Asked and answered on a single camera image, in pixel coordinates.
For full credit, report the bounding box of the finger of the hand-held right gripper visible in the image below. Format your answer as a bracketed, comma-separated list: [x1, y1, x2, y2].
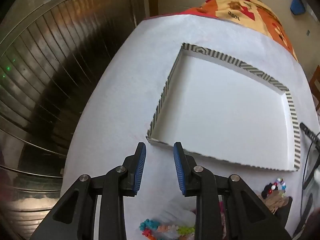
[299, 122, 320, 153]
[302, 153, 320, 191]

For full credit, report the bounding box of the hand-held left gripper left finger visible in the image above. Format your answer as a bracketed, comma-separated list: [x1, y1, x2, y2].
[30, 142, 147, 240]

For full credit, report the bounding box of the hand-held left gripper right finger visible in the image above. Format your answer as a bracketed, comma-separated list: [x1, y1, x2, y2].
[173, 142, 292, 240]

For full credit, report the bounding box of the multicoloured round bead bracelet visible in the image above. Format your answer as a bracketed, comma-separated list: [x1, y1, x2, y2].
[261, 177, 287, 197]

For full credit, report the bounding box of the colourful flower bead bracelet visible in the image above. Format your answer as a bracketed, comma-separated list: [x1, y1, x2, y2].
[139, 219, 197, 240]

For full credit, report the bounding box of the white box with striped rim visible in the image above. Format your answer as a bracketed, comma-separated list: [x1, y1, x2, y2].
[146, 42, 302, 172]

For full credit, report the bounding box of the pink bead jewelry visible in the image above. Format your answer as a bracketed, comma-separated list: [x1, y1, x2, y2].
[218, 200, 229, 240]

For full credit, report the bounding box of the clear plastic bag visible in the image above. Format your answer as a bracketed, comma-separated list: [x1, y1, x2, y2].
[150, 197, 198, 240]

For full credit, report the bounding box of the wooden chair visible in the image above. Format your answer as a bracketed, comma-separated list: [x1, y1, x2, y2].
[309, 65, 320, 110]

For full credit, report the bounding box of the white table cover sheet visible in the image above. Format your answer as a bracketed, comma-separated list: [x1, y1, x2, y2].
[60, 14, 320, 240]

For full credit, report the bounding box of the blue plastic object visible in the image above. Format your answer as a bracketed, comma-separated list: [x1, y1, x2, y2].
[290, 0, 306, 15]

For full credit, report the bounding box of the metal roller shutter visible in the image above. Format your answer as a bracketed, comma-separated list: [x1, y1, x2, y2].
[0, 0, 140, 230]

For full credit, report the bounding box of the orange patterned blanket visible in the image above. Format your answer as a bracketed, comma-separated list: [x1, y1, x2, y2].
[184, 0, 299, 62]

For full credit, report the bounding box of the black cable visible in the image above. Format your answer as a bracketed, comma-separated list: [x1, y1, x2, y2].
[301, 140, 320, 205]

